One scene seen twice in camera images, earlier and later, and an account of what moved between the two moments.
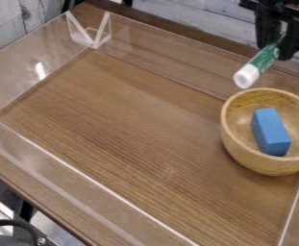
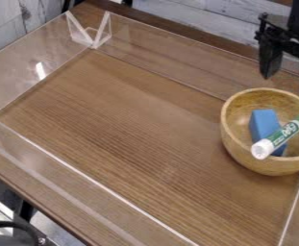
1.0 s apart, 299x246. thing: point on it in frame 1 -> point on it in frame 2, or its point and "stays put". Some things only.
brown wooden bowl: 295,111 stays put
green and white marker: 248,73 -> 265,146
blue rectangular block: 271,132 stays put
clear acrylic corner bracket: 88,36 stays put
